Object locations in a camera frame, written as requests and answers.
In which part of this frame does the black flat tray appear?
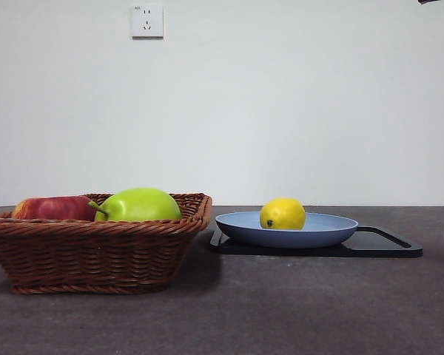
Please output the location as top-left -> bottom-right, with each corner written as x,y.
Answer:
209,226 -> 424,259

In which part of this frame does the red yellow apple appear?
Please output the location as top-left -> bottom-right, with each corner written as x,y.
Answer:
11,195 -> 97,222

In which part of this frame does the brown woven wicker basket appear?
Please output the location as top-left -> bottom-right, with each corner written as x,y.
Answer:
0,192 -> 213,296

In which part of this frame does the yellow lemon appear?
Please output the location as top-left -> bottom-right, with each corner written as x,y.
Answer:
259,197 -> 306,231

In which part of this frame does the white wall socket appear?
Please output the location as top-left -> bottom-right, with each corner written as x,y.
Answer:
131,3 -> 164,40

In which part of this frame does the green pear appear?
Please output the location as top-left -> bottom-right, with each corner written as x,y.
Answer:
88,187 -> 182,223

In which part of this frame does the blue round plate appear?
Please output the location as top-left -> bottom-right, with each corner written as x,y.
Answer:
215,211 -> 359,249

